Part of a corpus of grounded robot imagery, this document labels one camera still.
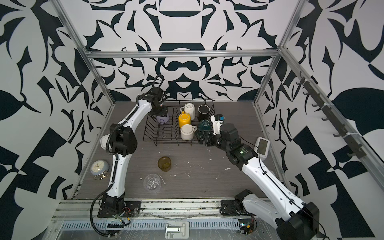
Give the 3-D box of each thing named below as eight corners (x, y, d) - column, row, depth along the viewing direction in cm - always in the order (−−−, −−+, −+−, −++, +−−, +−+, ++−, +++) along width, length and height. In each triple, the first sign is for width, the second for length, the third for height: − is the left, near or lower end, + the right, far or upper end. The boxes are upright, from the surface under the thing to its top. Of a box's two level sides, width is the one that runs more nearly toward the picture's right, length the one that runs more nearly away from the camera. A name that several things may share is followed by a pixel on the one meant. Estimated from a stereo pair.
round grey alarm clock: (92, 179, 87) (86, 176, 82) (98, 164, 92) (93, 160, 88) (107, 179, 87) (102, 176, 82) (112, 164, 92) (108, 160, 88)
